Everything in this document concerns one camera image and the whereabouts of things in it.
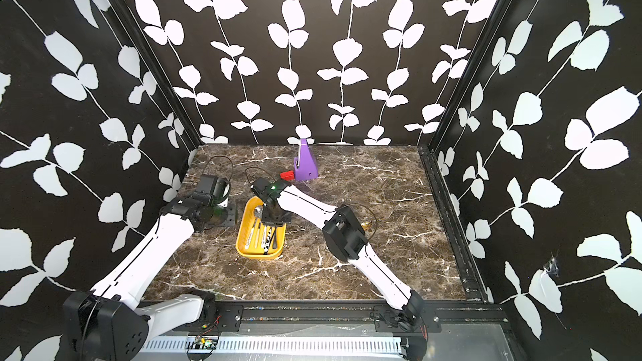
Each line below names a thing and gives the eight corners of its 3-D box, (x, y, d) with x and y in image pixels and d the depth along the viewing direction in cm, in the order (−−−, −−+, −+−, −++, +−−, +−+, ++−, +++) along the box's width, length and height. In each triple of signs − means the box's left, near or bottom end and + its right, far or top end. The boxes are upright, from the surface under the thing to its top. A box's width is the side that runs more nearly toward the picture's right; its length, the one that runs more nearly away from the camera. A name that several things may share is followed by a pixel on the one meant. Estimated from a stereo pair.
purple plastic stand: (300, 184, 108) (296, 158, 94) (291, 172, 112) (287, 145, 99) (316, 177, 111) (314, 150, 97) (307, 165, 115) (305, 138, 102)
